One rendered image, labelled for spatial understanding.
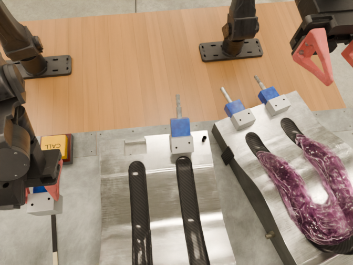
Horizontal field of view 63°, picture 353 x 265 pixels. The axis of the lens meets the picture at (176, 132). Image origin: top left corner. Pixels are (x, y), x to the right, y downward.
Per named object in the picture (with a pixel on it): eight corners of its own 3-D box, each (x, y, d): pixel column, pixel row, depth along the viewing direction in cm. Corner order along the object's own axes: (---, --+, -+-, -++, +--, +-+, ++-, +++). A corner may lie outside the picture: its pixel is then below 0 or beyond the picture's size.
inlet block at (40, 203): (40, 155, 64) (31, 146, 59) (64, 153, 65) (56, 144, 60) (37, 216, 59) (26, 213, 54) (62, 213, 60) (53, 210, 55)
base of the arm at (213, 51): (271, 39, 86) (265, 21, 89) (205, 44, 84) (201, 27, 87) (263, 57, 93) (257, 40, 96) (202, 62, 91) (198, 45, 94)
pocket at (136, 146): (125, 143, 73) (123, 138, 69) (146, 141, 73) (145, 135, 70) (126, 161, 71) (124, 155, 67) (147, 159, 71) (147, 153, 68)
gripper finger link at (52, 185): (66, 211, 55) (52, 176, 49) (27, 216, 54) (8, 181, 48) (72, 184, 60) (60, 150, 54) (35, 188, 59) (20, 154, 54)
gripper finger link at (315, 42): (377, 67, 39) (352, 13, 43) (328, 72, 38) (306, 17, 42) (348, 92, 45) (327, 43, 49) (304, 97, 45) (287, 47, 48)
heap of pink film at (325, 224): (248, 155, 72) (257, 143, 65) (306, 130, 76) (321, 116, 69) (308, 260, 63) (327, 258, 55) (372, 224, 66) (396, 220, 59)
